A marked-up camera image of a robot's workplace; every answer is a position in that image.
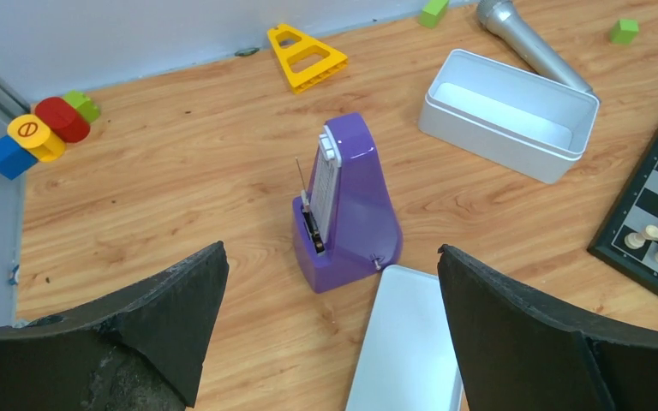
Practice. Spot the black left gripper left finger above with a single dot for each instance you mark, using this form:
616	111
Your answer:
141	347

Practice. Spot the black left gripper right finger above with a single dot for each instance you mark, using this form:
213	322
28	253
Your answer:
521	349

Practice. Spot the black white chessboard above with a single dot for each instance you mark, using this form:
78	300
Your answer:
635	208

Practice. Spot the white box lid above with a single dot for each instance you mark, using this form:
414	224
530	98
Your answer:
407	361

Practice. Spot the purple metronome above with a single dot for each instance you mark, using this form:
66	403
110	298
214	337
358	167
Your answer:
345	227

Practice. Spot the white rectangular box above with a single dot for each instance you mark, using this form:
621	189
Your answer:
523	121

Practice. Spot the blue toy block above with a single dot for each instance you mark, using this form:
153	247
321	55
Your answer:
14	160

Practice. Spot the red cylinder block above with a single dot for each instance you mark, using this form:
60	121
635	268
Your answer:
63	119

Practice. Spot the yellow cylinder block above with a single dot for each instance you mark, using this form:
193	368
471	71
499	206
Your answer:
33	135

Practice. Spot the green block in corner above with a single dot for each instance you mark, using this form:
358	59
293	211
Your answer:
83	104

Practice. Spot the yellow triangular toy block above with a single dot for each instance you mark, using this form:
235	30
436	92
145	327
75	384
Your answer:
305	60

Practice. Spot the silver microphone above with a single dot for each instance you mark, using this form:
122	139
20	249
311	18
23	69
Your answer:
501	18

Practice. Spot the small green cube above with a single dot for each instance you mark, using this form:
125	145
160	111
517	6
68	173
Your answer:
624	32

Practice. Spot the green block near wall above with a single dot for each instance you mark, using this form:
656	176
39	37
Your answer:
432	13

